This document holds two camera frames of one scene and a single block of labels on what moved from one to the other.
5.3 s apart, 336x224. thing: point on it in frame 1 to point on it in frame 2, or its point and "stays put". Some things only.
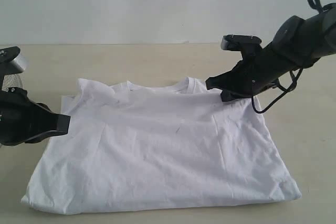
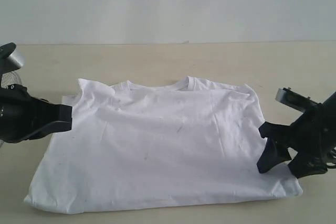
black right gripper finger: [229, 80] to [273, 130]
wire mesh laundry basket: [14, 80] stays put
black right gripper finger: [227, 95] to [273, 154]
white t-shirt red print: [131, 149] stays put
